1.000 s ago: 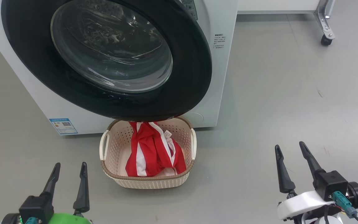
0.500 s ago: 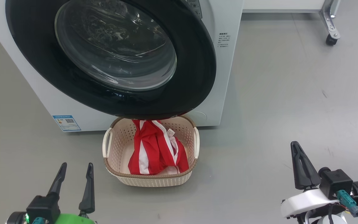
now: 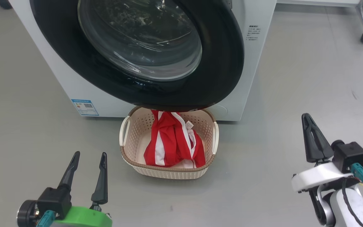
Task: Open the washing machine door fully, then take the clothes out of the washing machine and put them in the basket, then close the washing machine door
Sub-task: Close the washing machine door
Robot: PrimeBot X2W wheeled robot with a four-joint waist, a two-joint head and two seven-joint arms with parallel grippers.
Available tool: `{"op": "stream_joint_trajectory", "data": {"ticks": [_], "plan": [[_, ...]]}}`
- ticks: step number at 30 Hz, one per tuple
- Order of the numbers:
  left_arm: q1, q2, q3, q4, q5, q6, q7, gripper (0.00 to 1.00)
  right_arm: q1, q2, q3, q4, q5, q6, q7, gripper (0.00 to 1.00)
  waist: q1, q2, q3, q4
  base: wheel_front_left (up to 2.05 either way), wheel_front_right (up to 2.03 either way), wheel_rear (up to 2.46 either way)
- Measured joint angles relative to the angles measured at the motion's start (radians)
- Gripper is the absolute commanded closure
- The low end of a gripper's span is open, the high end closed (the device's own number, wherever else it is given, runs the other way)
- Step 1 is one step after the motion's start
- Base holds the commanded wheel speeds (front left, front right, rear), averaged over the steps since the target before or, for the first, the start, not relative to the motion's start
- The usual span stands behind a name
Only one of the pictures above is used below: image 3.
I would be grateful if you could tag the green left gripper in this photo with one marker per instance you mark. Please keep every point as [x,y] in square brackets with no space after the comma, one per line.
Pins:
[87,217]

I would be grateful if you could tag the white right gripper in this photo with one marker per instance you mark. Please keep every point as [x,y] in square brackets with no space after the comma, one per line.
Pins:
[317,176]

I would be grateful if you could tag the red white striped garment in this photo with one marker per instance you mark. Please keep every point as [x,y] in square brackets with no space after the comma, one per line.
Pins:
[161,145]

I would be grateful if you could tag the round glass washer door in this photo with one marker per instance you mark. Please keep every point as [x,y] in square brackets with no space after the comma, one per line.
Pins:
[225,63]

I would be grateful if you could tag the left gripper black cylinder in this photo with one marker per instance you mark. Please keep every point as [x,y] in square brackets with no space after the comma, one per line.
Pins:
[25,214]

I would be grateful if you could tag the cream perforated laundry basket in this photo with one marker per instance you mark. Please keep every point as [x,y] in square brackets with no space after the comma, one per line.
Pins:
[169,171]

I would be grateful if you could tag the white front-load washing machine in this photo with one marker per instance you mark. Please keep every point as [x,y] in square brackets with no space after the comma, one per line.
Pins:
[257,78]

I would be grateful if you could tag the blue energy label sticker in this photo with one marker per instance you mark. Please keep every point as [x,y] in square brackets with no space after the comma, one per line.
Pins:
[85,107]

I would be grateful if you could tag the round filter cover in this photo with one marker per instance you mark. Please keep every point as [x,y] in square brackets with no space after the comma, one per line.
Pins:
[222,111]

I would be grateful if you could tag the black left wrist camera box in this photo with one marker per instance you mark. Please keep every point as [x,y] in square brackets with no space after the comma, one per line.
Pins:
[54,201]

